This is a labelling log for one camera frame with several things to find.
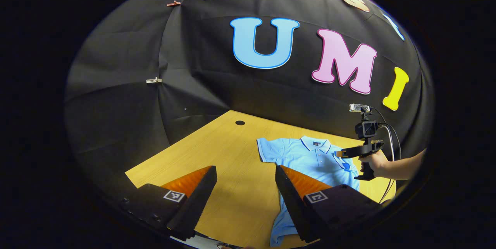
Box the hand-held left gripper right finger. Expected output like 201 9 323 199
275 165 382 244

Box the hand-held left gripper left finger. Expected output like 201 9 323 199
120 166 218 242

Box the light blue T-shirt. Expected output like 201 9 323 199
257 136 361 246

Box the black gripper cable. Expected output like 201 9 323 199
371 107 402 204

